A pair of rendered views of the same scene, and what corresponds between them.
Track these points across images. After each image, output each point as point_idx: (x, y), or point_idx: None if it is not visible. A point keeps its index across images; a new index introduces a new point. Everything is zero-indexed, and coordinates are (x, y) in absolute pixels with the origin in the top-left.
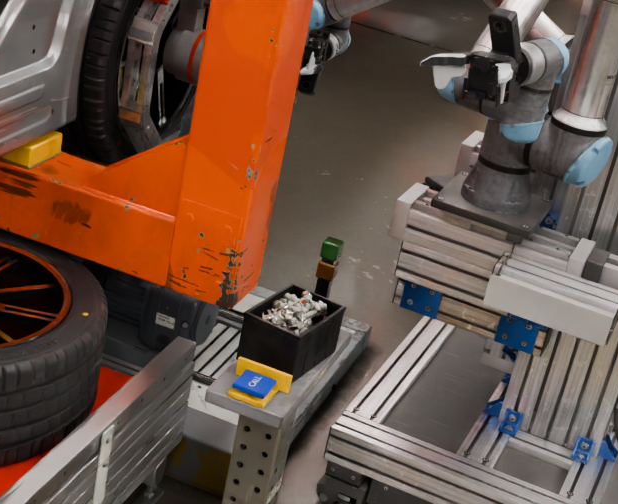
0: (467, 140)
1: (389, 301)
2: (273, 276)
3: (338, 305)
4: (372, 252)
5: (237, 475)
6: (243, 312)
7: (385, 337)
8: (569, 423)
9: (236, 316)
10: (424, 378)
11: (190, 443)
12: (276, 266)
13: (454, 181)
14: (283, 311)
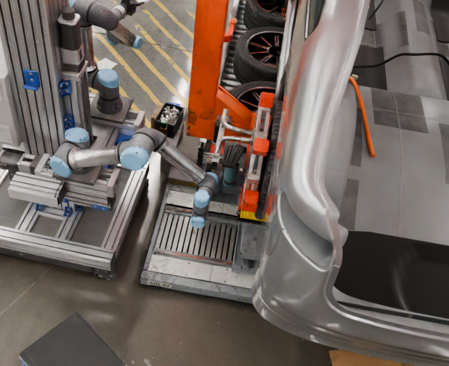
0: (117, 173)
1: (132, 337)
2: (198, 332)
3: (156, 120)
4: None
5: None
6: (200, 263)
7: (131, 298)
8: None
9: (202, 257)
10: (116, 204)
11: None
12: (200, 344)
13: (125, 112)
14: (173, 109)
